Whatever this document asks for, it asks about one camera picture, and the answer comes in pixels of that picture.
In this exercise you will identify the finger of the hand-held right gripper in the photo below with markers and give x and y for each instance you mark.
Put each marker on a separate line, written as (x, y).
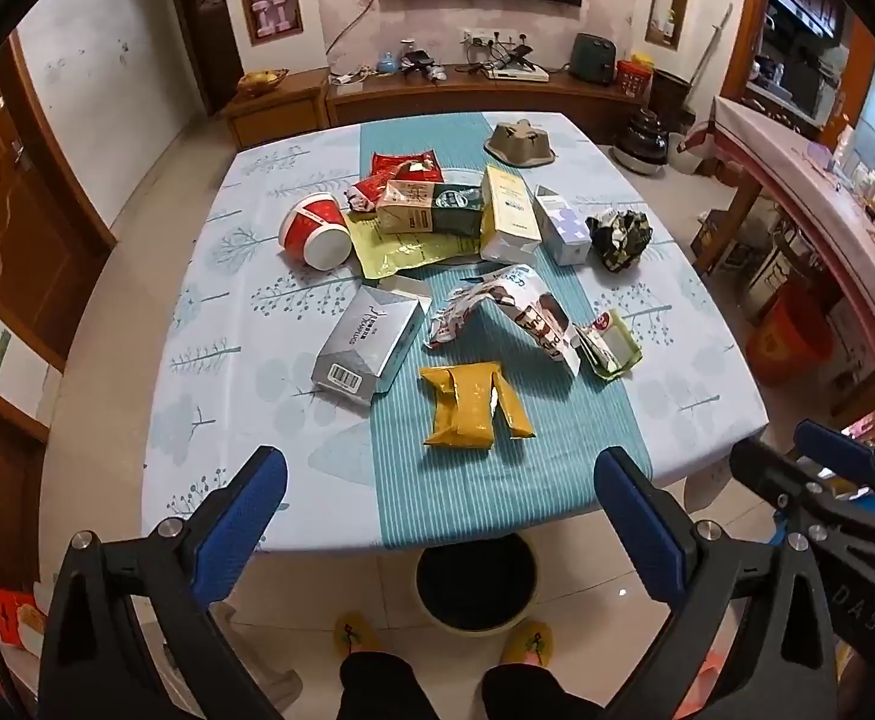
(775, 476)
(839, 446)

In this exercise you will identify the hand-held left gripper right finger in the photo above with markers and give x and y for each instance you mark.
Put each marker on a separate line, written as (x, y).
(640, 525)

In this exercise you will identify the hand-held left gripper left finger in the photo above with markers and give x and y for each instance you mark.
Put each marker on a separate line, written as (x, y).
(250, 517)

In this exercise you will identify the round trash bin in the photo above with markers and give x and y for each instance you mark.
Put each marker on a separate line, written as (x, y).
(475, 585)

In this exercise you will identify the silver box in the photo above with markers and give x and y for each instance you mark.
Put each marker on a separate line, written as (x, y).
(366, 337)

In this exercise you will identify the white snack bag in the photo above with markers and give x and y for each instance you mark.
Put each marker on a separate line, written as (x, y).
(535, 315)

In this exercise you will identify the yellow-green packet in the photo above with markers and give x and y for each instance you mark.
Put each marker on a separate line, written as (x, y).
(392, 253)

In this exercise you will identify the white blue box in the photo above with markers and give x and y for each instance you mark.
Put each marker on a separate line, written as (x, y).
(565, 229)

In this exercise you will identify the red snack packet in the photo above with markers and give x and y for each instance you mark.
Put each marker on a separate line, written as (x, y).
(396, 165)

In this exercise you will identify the red bucket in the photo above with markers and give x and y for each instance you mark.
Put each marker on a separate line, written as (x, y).
(782, 337)

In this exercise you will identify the table with patterned cloth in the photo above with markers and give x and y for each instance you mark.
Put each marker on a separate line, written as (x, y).
(257, 390)

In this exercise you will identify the yellow embroidered slipper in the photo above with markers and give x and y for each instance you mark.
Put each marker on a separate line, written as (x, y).
(527, 645)
(355, 637)

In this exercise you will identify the small green white wrapper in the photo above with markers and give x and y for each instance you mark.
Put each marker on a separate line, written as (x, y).
(617, 349)

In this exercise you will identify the person's right leg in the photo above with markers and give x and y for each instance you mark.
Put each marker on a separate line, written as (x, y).
(535, 697)

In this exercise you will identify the yellow packet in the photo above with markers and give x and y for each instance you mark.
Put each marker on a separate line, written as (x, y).
(460, 405)

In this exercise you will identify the crumpled dark foil wrapper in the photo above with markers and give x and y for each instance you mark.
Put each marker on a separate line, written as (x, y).
(617, 240)

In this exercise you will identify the red paper cup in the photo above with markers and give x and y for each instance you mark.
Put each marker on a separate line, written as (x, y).
(310, 225)

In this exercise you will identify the cream yellow box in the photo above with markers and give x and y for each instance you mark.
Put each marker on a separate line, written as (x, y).
(509, 217)

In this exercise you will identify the red white crumpled wrapper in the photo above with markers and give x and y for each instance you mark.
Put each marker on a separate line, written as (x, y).
(362, 196)

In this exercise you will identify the green beige carton box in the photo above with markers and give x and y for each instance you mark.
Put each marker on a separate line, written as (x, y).
(415, 206)

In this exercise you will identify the dark clay jar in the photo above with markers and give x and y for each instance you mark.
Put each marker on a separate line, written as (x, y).
(641, 142)

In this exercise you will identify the wooden door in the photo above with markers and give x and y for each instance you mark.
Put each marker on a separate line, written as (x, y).
(10, 240)

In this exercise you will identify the small wooden cabinet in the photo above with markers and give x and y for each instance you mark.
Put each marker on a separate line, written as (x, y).
(272, 116)

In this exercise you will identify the red canister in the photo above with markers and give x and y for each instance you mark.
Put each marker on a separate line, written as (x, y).
(632, 79)

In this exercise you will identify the gold ingot ornament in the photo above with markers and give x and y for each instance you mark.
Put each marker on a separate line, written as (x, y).
(263, 82)

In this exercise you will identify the dark green toaster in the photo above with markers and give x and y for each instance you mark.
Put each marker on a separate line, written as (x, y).
(593, 60)

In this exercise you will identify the long wooden cabinet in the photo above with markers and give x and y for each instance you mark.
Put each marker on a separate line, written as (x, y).
(467, 101)

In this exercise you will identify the white set-top box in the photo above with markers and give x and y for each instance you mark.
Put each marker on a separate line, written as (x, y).
(516, 73)

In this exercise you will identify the pink dumbbells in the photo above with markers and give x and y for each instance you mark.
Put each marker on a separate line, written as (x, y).
(276, 15)

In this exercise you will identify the wall power strip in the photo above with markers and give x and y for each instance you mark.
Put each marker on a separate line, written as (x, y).
(494, 37)

